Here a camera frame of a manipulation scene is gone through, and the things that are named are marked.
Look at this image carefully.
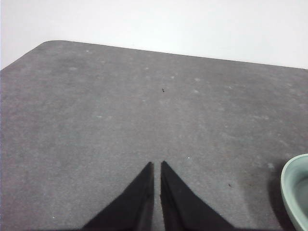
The green plate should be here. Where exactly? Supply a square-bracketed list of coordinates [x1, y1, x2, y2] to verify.
[280, 154, 308, 231]

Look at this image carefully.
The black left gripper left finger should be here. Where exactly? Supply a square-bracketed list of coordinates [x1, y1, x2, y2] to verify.
[80, 161, 155, 231]

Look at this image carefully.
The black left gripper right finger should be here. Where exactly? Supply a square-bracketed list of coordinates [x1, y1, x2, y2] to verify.
[160, 160, 238, 231]

